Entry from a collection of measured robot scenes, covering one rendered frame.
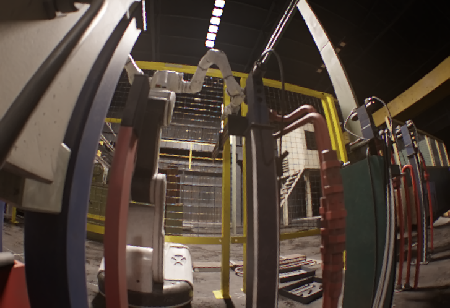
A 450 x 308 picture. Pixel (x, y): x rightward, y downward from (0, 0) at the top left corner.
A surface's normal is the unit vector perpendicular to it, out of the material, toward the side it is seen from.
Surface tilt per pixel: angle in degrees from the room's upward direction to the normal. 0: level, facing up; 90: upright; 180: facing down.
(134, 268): 90
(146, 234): 80
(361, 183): 90
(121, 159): 90
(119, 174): 90
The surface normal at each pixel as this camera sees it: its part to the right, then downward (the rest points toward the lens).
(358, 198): -0.97, -0.10
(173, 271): 0.15, -0.96
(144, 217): 0.23, -0.53
